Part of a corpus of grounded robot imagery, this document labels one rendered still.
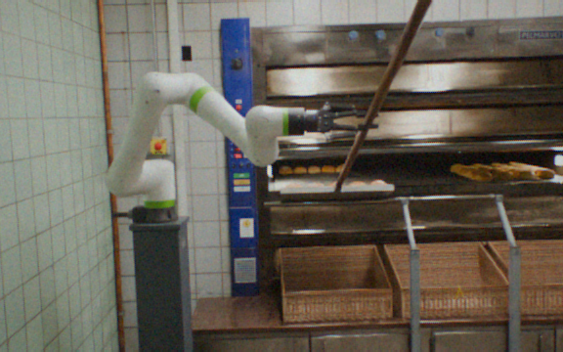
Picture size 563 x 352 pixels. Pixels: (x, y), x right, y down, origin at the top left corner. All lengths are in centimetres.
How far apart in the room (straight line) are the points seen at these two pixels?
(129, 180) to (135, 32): 137
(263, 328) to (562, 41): 227
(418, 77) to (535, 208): 101
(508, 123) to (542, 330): 114
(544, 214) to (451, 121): 76
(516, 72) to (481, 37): 28
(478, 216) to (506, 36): 102
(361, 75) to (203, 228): 125
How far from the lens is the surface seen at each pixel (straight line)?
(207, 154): 347
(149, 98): 218
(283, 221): 349
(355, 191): 296
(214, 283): 359
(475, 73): 363
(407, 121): 352
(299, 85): 344
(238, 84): 342
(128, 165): 233
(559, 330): 338
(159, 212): 248
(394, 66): 158
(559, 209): 384
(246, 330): 308
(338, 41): 349
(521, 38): 373
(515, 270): 315
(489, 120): 364
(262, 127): 192
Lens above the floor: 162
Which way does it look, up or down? 6 degrees down
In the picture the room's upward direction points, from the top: 2 degrees counter-clockwise
